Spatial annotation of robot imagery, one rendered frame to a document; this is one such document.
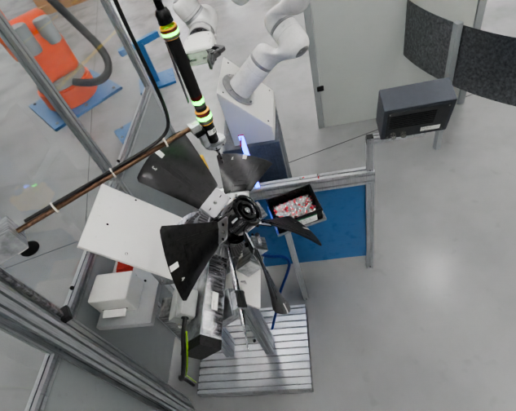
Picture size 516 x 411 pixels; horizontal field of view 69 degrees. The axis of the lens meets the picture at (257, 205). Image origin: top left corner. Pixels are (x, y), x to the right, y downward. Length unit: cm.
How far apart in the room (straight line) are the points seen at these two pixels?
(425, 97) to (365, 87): 173
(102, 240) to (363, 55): 242
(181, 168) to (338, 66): 210
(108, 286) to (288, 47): 122
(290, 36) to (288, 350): 158
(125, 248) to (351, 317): 147
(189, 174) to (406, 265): 164
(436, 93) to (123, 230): 123
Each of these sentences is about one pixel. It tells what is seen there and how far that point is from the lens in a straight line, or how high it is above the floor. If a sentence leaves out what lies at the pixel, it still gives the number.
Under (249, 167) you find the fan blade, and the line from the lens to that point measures 146.
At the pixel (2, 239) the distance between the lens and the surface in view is 110.
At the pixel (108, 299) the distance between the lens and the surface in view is 161.
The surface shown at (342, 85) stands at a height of 39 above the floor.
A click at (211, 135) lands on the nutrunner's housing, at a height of 149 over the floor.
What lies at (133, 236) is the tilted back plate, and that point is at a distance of 132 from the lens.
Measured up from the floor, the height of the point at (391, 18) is 84.
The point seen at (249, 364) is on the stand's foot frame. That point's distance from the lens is 225.
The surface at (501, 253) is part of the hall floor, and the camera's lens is 267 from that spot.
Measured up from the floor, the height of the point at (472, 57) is 78.
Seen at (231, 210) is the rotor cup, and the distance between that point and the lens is 122.
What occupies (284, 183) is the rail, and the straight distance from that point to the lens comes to 180.
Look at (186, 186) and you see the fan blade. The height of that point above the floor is 133.
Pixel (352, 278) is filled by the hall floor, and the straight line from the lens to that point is 245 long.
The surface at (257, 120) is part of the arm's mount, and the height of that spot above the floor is 107.
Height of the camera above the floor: 215
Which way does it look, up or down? 48 degrees down
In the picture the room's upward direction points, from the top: 19 degrees counter-clockwise
